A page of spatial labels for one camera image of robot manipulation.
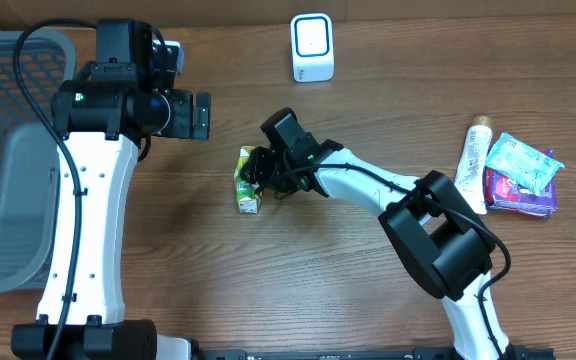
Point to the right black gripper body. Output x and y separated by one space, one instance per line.
282 178

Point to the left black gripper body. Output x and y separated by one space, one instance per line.
201 116

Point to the green juice carton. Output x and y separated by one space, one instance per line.
248 202

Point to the white tube gold cap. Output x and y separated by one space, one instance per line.
469 179

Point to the purple snack package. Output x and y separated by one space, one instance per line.
500 192

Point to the teal snack packet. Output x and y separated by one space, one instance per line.
522 163

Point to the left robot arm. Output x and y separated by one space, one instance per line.
103 121

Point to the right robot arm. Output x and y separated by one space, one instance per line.
439 239

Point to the grey plastic basket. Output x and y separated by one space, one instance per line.
29 184

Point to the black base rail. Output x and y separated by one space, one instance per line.
423 353

